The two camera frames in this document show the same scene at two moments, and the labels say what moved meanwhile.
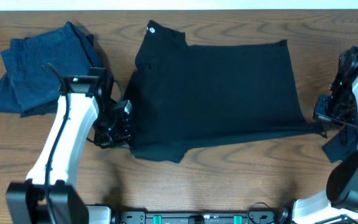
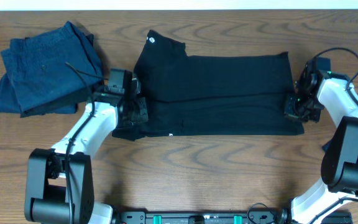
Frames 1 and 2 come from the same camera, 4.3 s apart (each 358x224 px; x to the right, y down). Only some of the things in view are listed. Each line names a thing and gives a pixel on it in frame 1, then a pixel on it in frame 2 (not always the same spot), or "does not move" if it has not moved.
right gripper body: [323, 112] to [291, 106]
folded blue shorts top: [26, 63] does not move
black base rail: [174, 217] does not move
